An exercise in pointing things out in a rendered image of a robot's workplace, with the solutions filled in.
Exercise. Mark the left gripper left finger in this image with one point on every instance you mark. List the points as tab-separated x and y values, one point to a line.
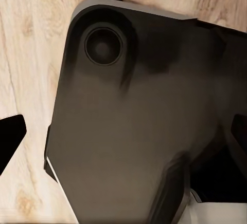
12	131

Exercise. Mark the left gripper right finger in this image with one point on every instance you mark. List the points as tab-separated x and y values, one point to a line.
239	130

